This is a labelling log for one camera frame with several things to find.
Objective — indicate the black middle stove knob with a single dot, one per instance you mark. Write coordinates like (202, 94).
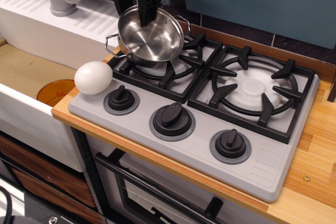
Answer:
(172, 122)

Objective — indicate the stainless steel pot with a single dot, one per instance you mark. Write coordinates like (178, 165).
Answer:
(160, 41)

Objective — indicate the right teal wall cabinet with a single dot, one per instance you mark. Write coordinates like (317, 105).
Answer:
(311, 21)

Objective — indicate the upper wooden drawer front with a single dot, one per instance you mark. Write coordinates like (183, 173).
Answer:
(50, 170)

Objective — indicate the black oven door handle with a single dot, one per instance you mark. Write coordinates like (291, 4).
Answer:
(154, 190)

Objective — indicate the black left burner grate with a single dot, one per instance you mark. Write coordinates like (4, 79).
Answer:
(174, 79)

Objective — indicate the black left stove knob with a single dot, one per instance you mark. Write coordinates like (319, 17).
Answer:
(121, 101)

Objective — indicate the oven door with window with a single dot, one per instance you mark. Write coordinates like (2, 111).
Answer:
(148, 209)

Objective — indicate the wooden drawer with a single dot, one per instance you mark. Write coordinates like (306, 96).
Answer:
(57, 198)
(50, 170)

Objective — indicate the black right stove knob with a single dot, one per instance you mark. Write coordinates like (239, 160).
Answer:
(230, 147)

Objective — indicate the black burner grate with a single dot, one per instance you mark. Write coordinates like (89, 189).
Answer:
(174, 79)
(258, 93)

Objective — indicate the white sink unit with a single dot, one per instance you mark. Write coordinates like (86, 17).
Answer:
(38, 48)

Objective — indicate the white egg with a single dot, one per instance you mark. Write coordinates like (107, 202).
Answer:
(93, 77)

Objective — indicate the lower wooden drawer front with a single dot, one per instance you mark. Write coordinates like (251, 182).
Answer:
(57, 198)

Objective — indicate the brass screw in countertop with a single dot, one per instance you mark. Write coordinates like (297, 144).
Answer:
(307, 178)

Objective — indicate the black stove knob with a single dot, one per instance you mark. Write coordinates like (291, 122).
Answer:
(121, 101)
(230, 147)
(172, 122)

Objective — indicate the black right burner grate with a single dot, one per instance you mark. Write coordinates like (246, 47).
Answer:
(258, 93)

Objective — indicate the grey toy stove top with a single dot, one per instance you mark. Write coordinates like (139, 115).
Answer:
(261, 175)

